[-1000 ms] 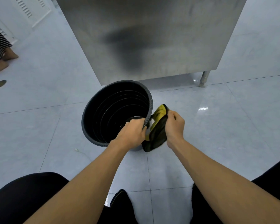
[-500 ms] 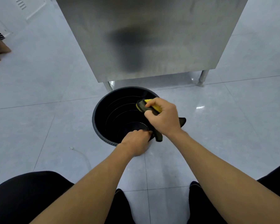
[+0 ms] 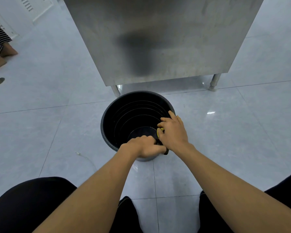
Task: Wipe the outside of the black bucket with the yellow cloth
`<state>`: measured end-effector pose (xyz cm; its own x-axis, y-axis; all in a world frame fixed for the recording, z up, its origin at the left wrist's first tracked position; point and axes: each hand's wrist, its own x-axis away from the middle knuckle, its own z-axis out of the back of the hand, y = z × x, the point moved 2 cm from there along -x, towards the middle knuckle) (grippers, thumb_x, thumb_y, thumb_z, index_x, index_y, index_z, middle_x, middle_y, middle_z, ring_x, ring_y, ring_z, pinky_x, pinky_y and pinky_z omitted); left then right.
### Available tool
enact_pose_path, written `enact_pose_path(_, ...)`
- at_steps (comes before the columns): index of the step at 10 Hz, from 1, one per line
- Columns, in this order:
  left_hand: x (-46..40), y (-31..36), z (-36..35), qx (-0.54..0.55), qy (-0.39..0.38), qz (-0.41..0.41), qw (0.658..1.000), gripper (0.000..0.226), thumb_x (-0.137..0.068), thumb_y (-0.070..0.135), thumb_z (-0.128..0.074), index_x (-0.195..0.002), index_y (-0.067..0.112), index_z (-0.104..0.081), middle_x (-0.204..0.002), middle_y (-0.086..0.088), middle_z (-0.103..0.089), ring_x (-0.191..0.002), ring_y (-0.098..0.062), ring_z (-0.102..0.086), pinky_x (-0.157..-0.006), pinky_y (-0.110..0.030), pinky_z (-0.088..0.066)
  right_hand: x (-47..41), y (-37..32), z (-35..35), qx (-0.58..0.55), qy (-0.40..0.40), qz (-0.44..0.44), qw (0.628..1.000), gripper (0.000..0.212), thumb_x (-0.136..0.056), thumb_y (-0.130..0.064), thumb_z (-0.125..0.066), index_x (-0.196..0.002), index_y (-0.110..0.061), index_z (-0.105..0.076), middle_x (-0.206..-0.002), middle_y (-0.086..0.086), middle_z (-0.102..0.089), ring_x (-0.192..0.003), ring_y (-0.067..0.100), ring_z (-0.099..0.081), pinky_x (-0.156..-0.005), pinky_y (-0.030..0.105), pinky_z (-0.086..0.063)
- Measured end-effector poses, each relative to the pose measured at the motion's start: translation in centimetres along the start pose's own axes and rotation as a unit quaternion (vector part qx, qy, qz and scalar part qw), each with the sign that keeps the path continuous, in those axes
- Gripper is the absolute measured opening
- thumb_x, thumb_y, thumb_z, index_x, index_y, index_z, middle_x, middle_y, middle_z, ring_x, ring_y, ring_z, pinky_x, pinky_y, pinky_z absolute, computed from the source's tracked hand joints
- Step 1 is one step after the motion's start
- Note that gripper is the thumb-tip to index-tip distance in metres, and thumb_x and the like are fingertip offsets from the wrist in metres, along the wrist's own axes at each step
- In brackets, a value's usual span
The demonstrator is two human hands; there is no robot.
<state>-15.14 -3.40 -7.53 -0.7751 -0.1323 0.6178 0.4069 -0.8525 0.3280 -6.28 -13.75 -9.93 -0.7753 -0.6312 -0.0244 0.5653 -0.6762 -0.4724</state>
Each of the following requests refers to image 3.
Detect person's left hand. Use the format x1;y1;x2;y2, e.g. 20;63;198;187
119;135;167;160

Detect person's right hand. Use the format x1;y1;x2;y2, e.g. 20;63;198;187
157;111;192;155

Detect yellow and black scrub sponge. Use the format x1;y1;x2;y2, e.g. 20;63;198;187
156;128;169;155

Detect black round plastic bucket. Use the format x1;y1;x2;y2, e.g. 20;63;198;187
101;91;176;162

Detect person's right forearm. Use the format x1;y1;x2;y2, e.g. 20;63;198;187
172;143;291;233

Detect person's left forearm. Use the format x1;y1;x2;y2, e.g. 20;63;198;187
33;144;138;233

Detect steel table leg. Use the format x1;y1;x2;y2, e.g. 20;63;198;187
208;73;222;91
111;85;122;98

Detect stainless steel work table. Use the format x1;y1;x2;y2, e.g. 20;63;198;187
61;0;266;87

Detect person's right leg black trousers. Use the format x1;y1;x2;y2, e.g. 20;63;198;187
199;168;291;233

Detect person's leg black trousers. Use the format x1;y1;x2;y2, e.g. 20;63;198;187
0;177;143;233
199;168;291;233

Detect person's left leg black trousers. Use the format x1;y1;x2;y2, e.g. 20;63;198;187
0;177;143;233

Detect white louvred vent panel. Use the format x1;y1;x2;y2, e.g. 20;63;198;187
0;12;20;39
15;0;54;23

